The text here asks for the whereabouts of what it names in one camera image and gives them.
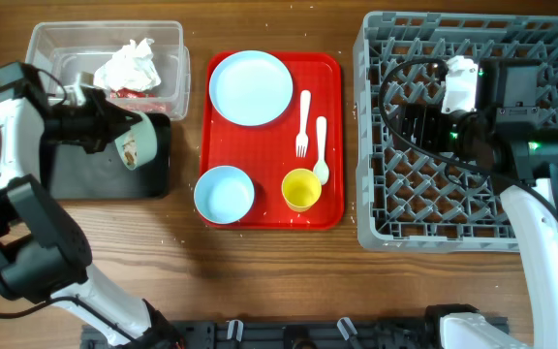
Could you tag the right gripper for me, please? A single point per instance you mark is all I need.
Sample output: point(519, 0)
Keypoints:
point(428, 115)

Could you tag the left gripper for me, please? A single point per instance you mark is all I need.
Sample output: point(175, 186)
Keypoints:
point(108, 123)

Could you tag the green bowl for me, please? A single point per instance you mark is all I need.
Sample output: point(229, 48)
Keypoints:
point(146, 139)

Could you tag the white napkin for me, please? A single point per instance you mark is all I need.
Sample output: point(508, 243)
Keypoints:
point(131, 68)

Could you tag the light blue bowl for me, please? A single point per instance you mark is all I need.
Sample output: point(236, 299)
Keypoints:
point(224, 195)

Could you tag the light blue plate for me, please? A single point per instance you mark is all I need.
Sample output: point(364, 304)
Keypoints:
point(250, 88)

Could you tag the yellow plastic cup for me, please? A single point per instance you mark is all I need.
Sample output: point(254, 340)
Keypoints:
point(301, 189)

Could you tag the red snack wrapper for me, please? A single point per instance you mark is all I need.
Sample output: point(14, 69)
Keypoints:
point(129, 94)

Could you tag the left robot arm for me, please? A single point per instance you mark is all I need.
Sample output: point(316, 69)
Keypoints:
point(45, 257)

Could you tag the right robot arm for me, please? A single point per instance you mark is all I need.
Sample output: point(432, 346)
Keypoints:
point(488, 123)

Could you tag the grey dishwasher rack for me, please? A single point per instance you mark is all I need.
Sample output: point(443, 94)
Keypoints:
point(409, 202)

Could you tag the clear plastic waste bin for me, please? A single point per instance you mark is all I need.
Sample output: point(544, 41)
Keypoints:
point(67, 48)

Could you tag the food scraps and rice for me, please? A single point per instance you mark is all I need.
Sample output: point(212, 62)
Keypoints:
point(130, 151)

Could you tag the black plastic tray bin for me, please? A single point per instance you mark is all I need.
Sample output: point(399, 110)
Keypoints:
point(69, 173)

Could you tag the white plastic spoon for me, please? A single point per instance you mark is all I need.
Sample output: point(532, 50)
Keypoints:
point(321, 169)

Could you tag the red serving tray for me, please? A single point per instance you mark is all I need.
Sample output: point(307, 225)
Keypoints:
point(267, 152)

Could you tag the white plastic fork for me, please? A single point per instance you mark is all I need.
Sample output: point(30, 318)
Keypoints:
point(302, 140)

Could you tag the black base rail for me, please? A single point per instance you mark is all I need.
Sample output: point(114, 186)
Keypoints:
point(405, 332)

